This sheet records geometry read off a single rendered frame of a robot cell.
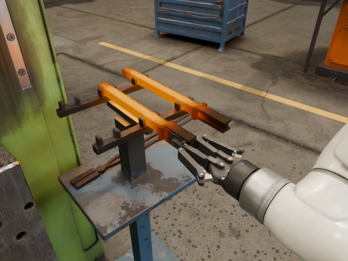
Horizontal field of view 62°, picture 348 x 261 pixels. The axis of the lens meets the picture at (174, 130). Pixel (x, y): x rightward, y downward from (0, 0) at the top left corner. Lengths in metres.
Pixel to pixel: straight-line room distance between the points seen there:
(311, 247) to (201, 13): 3.94
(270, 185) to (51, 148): 0.79
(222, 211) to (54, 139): 1.11
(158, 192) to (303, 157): 1.61
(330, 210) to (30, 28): 0.84
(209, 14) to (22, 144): 3.51
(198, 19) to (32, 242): 3.75
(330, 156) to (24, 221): 0.77
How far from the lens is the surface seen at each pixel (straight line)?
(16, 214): 0.90
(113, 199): 0.90
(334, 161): 0.54
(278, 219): 0.51
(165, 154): 1.04
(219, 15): 4.15
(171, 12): 4.51
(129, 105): 0.78
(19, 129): 1.01
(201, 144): 0.64
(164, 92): 0.84
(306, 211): 0.49
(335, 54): 3.76
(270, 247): 1.73
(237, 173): 0.55
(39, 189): 1.16
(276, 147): 2.38
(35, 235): 0.98
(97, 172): 0.98
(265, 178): 0.53
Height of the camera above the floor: 1.38
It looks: 35 degrees down
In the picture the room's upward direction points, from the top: straight up
